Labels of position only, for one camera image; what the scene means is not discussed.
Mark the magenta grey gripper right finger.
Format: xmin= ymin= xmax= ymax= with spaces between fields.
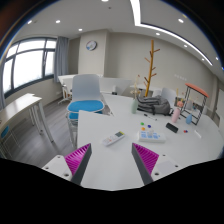
xmin=132 ymin=143 xmax=159 ymax=185

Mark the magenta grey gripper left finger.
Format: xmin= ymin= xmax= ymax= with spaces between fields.
xmin=65 ymin=144 xmax=92 ymax=185

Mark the white remote control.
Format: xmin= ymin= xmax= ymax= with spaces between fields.
xmin=102 ymin=131 xmax=125 ymax=146

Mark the black phone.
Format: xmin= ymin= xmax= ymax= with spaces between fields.
xmin=166 ymin=122 xmax=178 ymax=133

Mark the black marker pen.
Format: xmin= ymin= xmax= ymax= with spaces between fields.
xmin=144 ymin=113 xmax=157 ymax=121

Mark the grey backpack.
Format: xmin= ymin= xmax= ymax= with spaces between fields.
xmin=137 ymin=95 xmax=171 ymax=115

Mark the pink bottle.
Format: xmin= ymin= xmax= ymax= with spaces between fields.
xmin=171 ymin=108 xmax=181 ymax=123

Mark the pale green bottle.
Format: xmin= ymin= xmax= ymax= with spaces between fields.
xmin=131 ymin=99 xmax=138 ymax=114

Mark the light blue bottle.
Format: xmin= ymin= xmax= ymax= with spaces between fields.
xmin=186 ymin=114 xmax=192 ymax=124

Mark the wooden side desk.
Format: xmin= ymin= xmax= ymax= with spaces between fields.
xmin=0 ymin=93 xmax=53 ymax=158

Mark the white blue seat chair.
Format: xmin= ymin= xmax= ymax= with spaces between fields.
xmin=66 ymin=74 xmax=104 ymax=142

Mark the grey curtain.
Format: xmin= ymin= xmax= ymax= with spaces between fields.
xmin=54 ymin=36 xmax=69 ymax=82

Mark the wooden coat tree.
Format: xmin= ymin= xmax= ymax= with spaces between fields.
xmin=144 ymin=40 xmax=160 ymax=97

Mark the black frame orange top rack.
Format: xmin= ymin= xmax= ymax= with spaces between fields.
xmin=181 ymin=83 xmax=208 ymax=125

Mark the window with dark frame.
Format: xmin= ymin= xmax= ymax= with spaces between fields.
xmin=2 ymin=37 xmax=57 ymax=97

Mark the round wall clock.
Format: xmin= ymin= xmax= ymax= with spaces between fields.
xmin=86 ymin=40 xmax=97 ymax=51

